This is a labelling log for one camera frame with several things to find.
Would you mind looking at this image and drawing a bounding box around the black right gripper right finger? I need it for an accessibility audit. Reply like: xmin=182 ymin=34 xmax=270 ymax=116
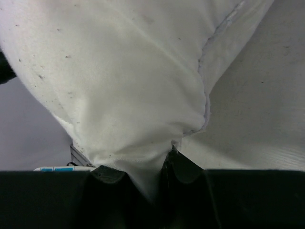
xmin=161 ymin=148 xmax=305 ymax=229

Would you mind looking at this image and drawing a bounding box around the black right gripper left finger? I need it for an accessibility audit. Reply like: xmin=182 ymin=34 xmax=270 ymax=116
xmin=0 ymin=168 xmax=153 ymax=229

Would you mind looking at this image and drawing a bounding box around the white pillow with print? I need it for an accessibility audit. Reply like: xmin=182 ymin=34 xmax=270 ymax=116
xmin=0 ymin=0 xmax=272 ymax=201

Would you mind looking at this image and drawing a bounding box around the blue white pillow label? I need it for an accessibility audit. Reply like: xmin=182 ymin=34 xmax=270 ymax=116
xmin=34 ymin=166 xmax=96 ymax=172

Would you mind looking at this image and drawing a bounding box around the aluminium right side rail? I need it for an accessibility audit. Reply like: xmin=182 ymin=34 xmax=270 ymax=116
xmin=70 ymin=144 xmax=94 ymax=167

